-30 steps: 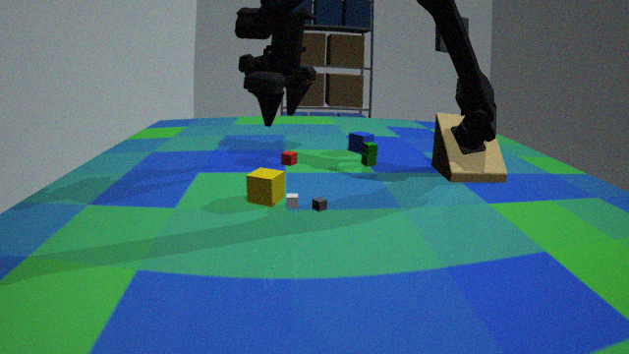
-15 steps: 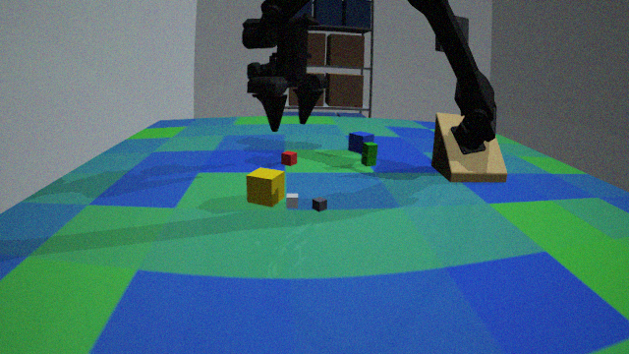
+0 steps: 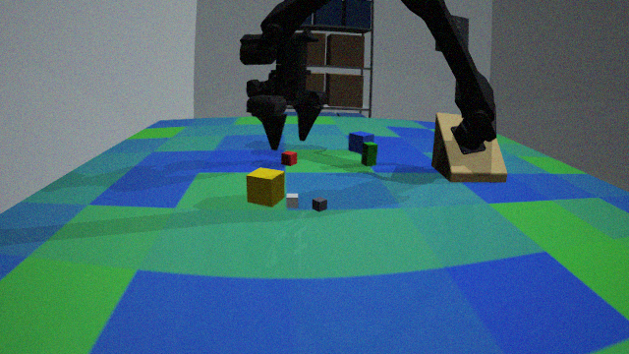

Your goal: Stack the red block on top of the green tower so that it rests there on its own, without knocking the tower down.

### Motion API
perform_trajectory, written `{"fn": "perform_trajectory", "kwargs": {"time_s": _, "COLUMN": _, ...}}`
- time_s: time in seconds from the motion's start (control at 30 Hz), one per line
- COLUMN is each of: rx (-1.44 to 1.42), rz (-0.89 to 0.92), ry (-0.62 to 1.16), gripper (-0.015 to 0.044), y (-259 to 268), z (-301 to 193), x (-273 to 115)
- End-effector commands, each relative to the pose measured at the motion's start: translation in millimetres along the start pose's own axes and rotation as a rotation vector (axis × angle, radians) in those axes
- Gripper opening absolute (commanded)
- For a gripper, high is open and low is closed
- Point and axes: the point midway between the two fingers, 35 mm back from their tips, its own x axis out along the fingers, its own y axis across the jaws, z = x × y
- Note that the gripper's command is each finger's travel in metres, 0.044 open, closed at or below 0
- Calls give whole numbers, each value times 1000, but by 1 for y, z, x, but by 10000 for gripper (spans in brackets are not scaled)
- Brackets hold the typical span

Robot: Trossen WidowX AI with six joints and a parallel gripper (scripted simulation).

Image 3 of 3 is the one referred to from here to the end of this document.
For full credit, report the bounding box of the red block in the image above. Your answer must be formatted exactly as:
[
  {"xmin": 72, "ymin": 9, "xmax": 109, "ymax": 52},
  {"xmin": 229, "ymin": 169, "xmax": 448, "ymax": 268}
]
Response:
[{"xmin": 281, "ymin": 150, "xmax": 297, "ymax": 166}]

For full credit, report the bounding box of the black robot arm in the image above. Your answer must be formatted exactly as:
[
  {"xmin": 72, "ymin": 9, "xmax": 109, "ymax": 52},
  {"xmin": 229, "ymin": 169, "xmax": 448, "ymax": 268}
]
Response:
[{"xmin": 240, "ymin": 0, "xmax": 496, "ymax": 154}]

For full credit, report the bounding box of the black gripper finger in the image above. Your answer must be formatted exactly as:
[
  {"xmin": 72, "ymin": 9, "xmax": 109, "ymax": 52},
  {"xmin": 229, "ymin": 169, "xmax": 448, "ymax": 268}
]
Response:
[
  {"xmin": 252, "ymin": 113, "xmax": 287, "ymax": 150},
  {"xmin": 293, "ymin": 104, "xmax": 324, "ymax": 141}
]

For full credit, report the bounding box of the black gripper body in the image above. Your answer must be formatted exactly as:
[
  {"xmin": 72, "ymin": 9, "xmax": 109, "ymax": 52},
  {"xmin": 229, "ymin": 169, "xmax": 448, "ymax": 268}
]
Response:
[{"xmin": 246, "ymin": 65, "xmax": 328, "ymax": 116}]

